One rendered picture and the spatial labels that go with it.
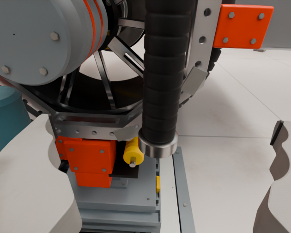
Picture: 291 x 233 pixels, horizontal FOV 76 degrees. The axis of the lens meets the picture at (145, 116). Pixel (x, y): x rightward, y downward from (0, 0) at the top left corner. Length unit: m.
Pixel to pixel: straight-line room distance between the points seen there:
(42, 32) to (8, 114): 0.19
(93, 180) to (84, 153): 0.11
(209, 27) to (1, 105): 0.38
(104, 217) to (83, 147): 0.42
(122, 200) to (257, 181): 0.84
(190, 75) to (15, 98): 0.33
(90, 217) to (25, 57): 0.71
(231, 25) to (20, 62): 0.33
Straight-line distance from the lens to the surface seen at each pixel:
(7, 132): 0.41
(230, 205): 1.15
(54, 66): 0.26
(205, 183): 1.19
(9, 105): 0.39
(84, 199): 0.82
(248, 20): 0.40
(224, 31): 0.39
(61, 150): 0.56
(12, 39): 0.28
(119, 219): 0.83
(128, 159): 0.54
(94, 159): 0.54
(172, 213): 0.95
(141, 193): 0.81
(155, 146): 0.19
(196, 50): 0.39
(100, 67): 0.52
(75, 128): 0.50
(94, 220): 0.85
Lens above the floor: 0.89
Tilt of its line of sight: 32 degrees down
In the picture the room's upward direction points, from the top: 2 degrees clockwise
